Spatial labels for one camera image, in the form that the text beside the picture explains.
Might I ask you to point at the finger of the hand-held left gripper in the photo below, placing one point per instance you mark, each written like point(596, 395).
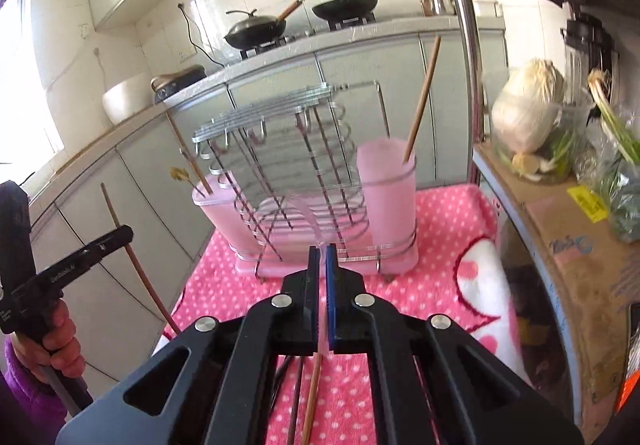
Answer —
point(90, 252)

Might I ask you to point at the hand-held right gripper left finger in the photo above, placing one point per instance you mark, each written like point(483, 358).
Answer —
point(314, 295)

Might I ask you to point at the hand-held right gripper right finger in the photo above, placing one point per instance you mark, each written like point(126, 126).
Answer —
point(331, 295)

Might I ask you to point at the dark reddish chopstick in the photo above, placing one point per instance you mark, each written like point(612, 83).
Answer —
point(142, 275)

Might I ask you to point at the clear plastic spoon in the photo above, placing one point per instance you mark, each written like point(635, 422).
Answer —
point(306, 215)

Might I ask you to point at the light wooden chopstick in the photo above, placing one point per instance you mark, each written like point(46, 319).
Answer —
point(311, 405)

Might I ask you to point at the dark wooden chopstick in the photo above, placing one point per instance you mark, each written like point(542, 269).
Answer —
point(295, 405)

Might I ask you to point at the narrow pink plastic cup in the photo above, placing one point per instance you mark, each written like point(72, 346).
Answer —
point(385, 195)

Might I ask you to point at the small yellow-tipped utensil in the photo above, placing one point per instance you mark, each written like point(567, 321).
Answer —
point(176, 173)

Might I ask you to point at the wide pink plastic cup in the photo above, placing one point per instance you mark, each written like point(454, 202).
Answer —
point(220, 220)

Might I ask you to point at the thin wooden chopstick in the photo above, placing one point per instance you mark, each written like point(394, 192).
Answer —
point(187, 152)

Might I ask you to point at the brown wooden chopstick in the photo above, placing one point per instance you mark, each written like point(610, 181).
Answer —
point(422, 100)

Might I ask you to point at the person's left forearm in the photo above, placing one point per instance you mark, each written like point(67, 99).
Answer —
point(25, 400)

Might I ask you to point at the person's left hand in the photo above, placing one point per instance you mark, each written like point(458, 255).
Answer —
point(62, 345)

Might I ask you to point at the pink plastic drip tray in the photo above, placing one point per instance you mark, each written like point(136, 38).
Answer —
point(400, 262)

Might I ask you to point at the pink polka dot blanket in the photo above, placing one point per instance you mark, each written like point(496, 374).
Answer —
point(440, 245)

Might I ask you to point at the window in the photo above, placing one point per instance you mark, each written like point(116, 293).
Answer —
point(20, 75)

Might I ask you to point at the black electric cooker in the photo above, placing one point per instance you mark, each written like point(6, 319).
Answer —
point(175, 82)

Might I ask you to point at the grey kitchen counter cabinets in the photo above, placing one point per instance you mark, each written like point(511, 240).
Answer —
point(350, 60)

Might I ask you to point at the cardboard box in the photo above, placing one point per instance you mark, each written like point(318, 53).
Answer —
point(565, 245)

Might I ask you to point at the gas stove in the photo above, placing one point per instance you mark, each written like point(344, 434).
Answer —
point(300, 37)

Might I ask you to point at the napa cabbage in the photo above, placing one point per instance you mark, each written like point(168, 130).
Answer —
point(525, 110)

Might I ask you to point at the black wok with lid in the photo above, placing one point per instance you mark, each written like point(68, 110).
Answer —
point(252, 32)

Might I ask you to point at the clear plastic tub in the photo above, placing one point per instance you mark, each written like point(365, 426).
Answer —
point(570, 145)

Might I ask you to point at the metal storage shelf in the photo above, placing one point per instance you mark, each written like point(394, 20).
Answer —
point(462, 25)

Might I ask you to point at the small brown pot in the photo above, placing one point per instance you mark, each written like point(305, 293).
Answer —
point(426, 5)

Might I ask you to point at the bag of green vegetables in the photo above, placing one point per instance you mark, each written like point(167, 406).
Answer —
point(625, 205)

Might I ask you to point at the orange packet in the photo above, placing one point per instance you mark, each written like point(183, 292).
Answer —
point(629, 387)

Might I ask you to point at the steel kettle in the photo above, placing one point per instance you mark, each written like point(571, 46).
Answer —
point(442, 2)

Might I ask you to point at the green onions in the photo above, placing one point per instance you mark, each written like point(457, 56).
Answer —
point(602, 100)

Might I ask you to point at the black blender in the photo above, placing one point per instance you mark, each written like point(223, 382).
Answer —
point(587, 40)

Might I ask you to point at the white wall socket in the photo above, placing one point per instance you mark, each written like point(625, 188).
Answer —
point(85, 30)
point(187, 56)

